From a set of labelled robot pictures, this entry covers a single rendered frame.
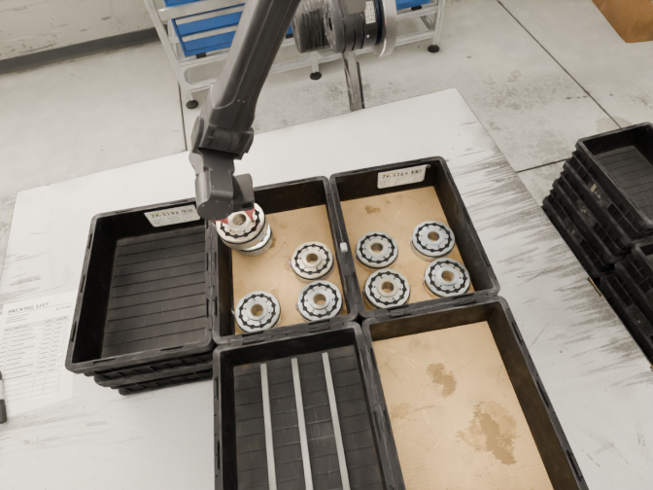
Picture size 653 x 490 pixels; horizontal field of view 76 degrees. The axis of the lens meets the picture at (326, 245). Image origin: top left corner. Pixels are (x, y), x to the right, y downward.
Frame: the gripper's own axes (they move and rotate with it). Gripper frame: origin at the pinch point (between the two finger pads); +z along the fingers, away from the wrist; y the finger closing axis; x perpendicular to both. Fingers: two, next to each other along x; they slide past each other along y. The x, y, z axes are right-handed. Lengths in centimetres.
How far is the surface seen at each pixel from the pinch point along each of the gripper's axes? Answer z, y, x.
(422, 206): 24, 43, 9
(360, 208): 23.7, 27.4, 11.7
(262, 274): 21.7, -0.3, -3.2
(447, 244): 20.2, 45.2, -5.2
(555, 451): 13, 49, -51
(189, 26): 68, -37, 179
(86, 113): 114, -123, 182
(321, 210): 23.5, 16.8, 13.3
